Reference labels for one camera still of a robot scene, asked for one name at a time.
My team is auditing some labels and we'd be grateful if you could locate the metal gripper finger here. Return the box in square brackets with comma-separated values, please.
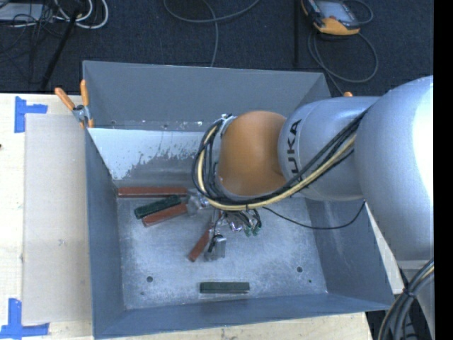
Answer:
[203, 226, 228, 262]
[186, 189, 211, 217]

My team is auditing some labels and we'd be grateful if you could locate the red-brown flat block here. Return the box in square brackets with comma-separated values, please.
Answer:
[142, 203, 190, 228]
[188, 224, 214, 263]
[117, 186, 189, 199]

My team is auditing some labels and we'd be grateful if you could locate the dark green flat block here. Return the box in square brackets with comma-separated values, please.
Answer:
[134, 194, 182, 220]
[199, 281, 251, 295]

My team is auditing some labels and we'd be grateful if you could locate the grey metal bin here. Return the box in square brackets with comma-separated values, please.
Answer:
[81, 60, 396, 340]

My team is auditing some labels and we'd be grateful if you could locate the pale flat board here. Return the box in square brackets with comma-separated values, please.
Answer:
[21, 113, 93, 327]

